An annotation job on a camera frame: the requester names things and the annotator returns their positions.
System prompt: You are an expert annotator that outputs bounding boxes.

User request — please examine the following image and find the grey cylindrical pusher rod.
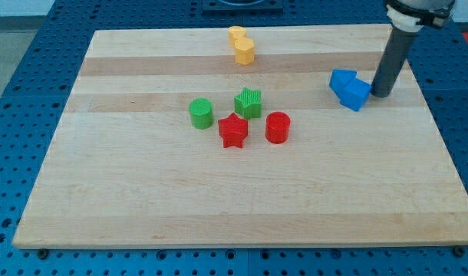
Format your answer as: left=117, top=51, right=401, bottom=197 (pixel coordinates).
left=371, top=26, right=417, bottom=98

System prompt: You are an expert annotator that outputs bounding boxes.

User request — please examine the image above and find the blue triangular block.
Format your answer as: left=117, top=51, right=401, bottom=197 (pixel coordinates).
left=329, top=68, right=357, bottom=97

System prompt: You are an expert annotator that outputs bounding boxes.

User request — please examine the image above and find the green star block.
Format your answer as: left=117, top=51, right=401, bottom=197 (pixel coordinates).
left=234, top=87, right=262, bottom=120

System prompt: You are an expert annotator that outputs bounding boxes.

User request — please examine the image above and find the yellow hexagon block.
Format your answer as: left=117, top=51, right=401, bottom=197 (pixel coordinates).
left=234, top=37, right=255, bottom=65

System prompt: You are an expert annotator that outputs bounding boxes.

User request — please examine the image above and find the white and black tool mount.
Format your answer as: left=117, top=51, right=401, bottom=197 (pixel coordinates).
left=384, top=0, right=456, bottom=33

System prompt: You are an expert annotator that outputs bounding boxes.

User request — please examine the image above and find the wooden board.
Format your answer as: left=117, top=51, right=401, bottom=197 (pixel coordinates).
left=13, top=24, right=468, bottom=249

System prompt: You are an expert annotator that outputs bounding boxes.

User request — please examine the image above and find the red cylinder block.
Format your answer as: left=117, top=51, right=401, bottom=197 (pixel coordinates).
left=265, top=111, right=291, bottom=144

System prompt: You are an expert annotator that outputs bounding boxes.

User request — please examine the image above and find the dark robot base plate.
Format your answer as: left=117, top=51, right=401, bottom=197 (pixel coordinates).
left=201, top=0, right=285, bottom=14

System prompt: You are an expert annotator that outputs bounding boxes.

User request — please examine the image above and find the red star block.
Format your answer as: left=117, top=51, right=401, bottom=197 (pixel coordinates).
left=218, top=113, right=249, bottom=148

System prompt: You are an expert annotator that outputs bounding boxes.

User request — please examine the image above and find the yellow heart block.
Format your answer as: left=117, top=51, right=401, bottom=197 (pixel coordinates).
left=228, top=25, right=247, bottom=48

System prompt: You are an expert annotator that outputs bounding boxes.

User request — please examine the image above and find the blue cube block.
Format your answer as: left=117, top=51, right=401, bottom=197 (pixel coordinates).
left=340, top=78, right=372, bottom=112

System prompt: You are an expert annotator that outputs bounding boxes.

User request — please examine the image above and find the green cylinder block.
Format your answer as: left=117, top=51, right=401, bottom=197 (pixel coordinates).
left=189, top=97, right=213, bottom=130

